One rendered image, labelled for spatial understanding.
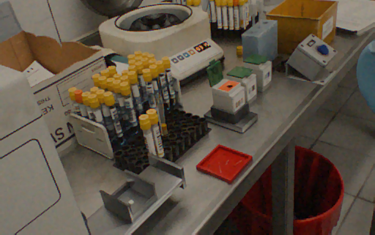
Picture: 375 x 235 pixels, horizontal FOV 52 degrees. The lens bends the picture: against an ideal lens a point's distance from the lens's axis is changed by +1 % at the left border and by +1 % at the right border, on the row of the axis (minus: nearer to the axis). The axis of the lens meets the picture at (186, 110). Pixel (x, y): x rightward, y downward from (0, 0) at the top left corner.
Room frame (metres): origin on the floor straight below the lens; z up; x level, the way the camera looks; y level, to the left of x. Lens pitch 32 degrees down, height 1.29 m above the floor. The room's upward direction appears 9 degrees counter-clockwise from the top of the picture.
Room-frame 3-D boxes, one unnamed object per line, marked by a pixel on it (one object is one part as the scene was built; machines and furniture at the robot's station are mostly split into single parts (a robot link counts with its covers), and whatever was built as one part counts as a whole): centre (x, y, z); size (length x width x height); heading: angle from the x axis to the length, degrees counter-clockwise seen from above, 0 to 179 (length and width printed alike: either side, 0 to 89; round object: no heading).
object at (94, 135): (0.65, 0.11, 0.91); 0.20 x 0.10 x 0.07; 137
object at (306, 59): (0.76, -0.27, 0.92); 0.13 x 0.07 x 0.08; 47
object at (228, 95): (0.62, -0.08, 0.92); 0.05 x 0.04 x 0.06; 45
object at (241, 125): (0.62, -0.08, 0.89); 0.09 x 0.05 x 0.04; 45
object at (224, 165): (0.49, -0.05, 0.88); 0.07 x 0.07 x 0.01; 47
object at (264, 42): (0.82, -0.19, 0.93); 0.10 x 0.07 x 0.10; 140
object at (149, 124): (0.56, 0.05, 0.93); 0.17 x 0.09 x 0.11; 137
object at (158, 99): (0.57, 0.04, 0.93); 0.01 x 0.01 x 0.10; 47
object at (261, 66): (0.73, -0.16, 0.91); 0.05 x 0.04 x 0.07; 47
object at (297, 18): (0.91, -0.32, 0.93); 0.13 x 0.13 x 0.10; 49
